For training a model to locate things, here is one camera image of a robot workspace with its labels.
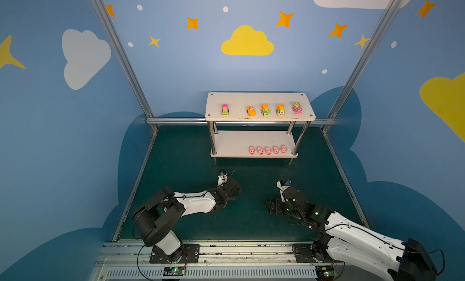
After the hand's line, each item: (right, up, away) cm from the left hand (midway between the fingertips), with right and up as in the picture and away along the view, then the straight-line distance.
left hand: (230, 189), depth 92 cm
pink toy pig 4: (+16, +20, +9) cm, 27 cm away
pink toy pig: (+30, +20, +10) cm, 38 cm away
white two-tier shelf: (+3, +23, +11) cm, 25 cm away
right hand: (+20, -2, -10) cm, 22 cm away
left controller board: (-22, -28, -21) cm, 41 cm away
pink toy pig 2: (+26, +20, +9) cm, 34 cm away
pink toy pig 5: (+12, +20, +9) cm, 24 cm away
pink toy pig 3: (+21, +20, +9) cm, 30 cm away
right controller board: (+39, -29, -20) cm, 52 cm away
